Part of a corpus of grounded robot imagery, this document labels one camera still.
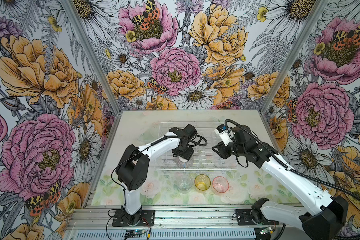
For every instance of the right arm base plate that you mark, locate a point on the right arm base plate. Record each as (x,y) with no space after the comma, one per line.
(246,217)

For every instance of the clear glass cup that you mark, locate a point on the clear glass cup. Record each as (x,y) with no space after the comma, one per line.
(184,183)

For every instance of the right aluminium frame post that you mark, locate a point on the right aluminium frame post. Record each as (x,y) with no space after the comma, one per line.
(310,24)

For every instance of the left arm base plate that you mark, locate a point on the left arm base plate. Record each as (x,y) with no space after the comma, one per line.
(142,218)

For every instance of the aluminium front rail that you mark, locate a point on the aluminium front rail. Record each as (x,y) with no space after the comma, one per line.
(166,217)

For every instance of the ribbed white bowl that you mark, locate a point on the ribbed white bowl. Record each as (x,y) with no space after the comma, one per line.
(183,163)

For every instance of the white wire dish rack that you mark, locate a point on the white wire dish rack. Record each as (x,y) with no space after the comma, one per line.
(204,159)

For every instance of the white vented cable duct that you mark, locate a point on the white vented cable duct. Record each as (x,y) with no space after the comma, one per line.
(172,234)

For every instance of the amber glass cup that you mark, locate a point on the amber glass cup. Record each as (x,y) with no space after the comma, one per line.
(202,182)

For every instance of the green circuit board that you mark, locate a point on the green circuit board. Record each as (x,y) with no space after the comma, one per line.
(134,234)

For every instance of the left aluminium frame post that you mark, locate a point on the left aluminium frame post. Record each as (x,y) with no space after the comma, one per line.
(82,36)

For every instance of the aluminium frame post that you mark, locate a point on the aluminium frame post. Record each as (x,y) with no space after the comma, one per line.
(310,24)
(82,36)

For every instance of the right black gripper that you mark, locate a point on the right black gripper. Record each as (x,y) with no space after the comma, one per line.
(222,148)

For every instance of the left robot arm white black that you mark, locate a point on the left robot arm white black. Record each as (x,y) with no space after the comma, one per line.
(132,169)

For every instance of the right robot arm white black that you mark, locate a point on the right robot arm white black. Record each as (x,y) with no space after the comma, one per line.
(321,215)

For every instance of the pink glass cup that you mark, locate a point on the pink glass cup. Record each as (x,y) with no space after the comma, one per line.
(220,184)

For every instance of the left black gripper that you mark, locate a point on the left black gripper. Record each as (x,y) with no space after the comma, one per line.
(186,155)

